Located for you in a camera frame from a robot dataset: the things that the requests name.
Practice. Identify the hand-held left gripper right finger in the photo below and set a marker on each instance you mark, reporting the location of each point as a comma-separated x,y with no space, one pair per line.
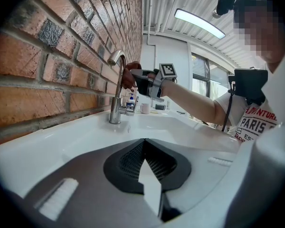
178,155

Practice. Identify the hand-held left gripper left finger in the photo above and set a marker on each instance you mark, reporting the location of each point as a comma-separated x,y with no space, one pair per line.
90,172

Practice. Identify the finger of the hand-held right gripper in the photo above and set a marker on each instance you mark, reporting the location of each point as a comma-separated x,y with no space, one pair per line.
139,73

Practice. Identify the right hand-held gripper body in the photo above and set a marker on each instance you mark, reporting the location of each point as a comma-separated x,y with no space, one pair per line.
154,87

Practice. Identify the dark red cloth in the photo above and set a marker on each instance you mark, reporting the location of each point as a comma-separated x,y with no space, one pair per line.
127,78

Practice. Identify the chrome sink faucet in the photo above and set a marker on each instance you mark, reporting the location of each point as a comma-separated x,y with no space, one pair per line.
115,103

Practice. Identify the person's right forearm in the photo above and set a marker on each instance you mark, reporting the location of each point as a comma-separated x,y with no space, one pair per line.
192,103

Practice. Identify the white sink basin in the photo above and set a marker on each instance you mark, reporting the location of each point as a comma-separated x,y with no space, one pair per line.
156,127

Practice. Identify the small black box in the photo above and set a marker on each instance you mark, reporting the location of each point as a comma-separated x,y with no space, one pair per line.
160,107

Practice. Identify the pale pink mug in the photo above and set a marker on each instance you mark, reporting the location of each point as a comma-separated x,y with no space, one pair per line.
145,108

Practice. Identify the soap pump bottle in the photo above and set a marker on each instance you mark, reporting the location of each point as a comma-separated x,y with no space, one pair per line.
131,101

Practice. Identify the black-framed window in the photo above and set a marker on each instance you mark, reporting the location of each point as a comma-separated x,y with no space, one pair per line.
204,75

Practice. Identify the long ceiling light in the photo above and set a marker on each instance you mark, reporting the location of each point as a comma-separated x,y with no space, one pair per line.
199,22

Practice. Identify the white printed t-shirt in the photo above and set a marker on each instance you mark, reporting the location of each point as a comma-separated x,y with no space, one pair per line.
259,117

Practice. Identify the black chest-mounted box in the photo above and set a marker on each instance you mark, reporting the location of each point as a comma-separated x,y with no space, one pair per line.
249,82

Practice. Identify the person's head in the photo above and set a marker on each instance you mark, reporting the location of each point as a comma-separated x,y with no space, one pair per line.
256,27

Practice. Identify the white wall pipe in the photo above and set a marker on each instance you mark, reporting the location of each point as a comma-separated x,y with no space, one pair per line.
149,20

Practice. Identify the black head camera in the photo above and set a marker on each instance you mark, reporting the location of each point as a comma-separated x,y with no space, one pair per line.
224,2

